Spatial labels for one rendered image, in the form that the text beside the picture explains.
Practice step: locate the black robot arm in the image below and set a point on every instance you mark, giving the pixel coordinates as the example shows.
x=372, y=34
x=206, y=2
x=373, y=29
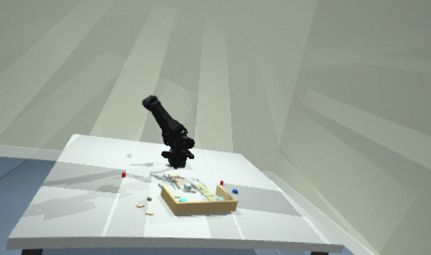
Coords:
x=171, y=128

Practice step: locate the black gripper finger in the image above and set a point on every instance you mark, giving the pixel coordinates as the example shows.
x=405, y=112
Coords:
x=178, y=163
x=174, y=162

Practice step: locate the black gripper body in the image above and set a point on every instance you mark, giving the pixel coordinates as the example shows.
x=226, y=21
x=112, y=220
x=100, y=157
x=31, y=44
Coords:
x=168, y=155

